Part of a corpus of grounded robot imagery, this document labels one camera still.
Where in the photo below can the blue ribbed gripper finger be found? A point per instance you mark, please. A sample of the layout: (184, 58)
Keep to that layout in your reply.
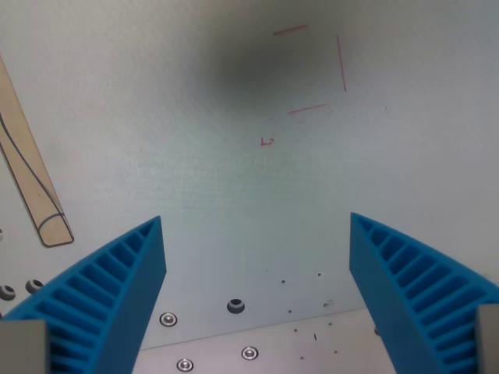
(117, 296)
(393, 296)

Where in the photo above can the silver round-head screw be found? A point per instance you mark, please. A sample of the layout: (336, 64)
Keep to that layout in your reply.
(168, 319)
(185, 365)
(249, 353)

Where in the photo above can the flat wooden strip with pen line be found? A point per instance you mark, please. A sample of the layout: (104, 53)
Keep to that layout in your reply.
(27, 167)

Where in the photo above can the grey metal base plate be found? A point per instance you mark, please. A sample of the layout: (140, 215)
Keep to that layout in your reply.
(312, 346)

